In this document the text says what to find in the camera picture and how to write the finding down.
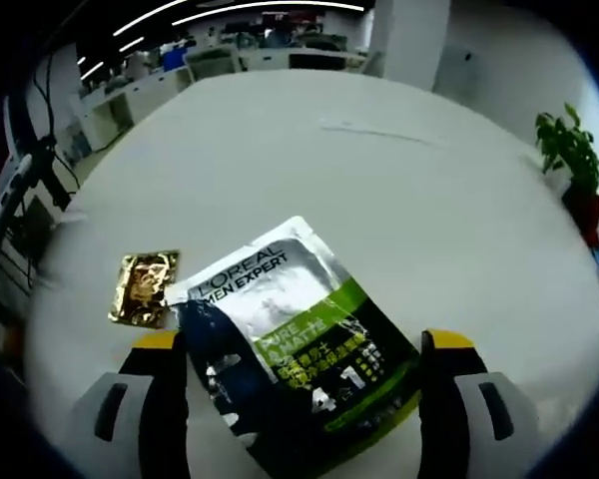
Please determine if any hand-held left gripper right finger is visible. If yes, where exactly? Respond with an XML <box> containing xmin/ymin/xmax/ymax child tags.
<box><xmin>418</xmin><ymin>327</ymin><xmax>540</xmax><ymax>479</ymax></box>

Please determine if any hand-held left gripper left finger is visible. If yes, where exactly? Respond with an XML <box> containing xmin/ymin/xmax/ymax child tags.
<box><xmin>71</xmin><ymin>330</ymin><xmax>191</xmax><ymax>479</ymax></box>

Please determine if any gold skincare sachet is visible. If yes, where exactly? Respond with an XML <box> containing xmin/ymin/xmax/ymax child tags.
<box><xmin>107</xmin><ymin>248</ymin><xmax>181</xmax><ymax>330</ymax></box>

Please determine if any green silver skincare mask sachet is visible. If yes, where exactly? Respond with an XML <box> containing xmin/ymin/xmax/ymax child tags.
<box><xmin>165</xmin><ymin>215</ymin><xmax>421</xmax><ymax>478</ymax></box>

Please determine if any green potted plant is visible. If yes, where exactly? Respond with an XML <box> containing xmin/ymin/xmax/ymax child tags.
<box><xmin>534</xmin><ymin>103</ymin><xmax>599</xmax><ymax>189</ymax></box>

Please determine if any row of white office desks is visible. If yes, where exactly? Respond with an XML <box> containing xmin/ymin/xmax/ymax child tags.
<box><xmin>69</xmin><ymin>47</ymin><xmax>373</xmax><ymax>151</ymax></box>

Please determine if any blue box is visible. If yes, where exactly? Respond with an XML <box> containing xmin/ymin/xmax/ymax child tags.
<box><xmin>162</xmin><ymin>47</ymin><xmax>189</xmax><ymax>71</ymax></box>

